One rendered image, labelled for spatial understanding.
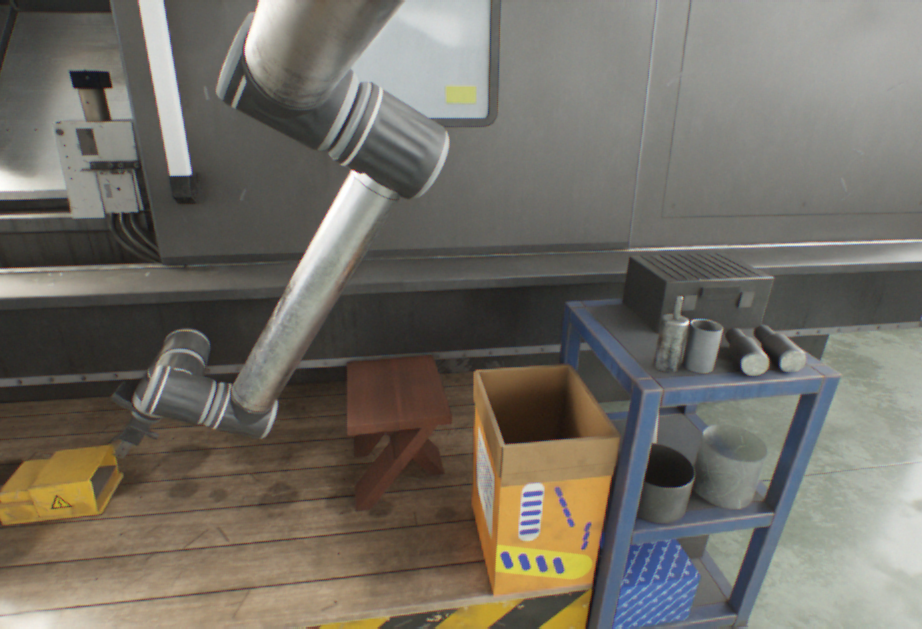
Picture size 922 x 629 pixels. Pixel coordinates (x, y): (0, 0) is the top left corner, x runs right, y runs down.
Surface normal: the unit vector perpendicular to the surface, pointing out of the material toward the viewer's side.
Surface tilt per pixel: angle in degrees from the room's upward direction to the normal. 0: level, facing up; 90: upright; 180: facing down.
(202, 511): 0
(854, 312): 90
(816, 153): 86
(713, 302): 90
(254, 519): 0
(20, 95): 45
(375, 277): 31
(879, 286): 90
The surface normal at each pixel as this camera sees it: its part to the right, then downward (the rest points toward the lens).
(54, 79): 0.12, -0.36
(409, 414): 0.01, -0.91
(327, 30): -0.17, 0.98
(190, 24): 0.15, 0.35
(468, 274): 0.09, -0.57
